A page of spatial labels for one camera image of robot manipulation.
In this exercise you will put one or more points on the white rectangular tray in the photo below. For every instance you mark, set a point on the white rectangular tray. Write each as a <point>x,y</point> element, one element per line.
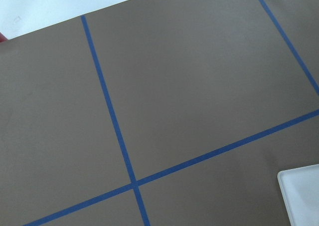
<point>300,191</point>

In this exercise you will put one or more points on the pink cleaning cloth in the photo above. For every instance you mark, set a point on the pink cleaning cloth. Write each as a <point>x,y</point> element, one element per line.
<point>2,38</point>

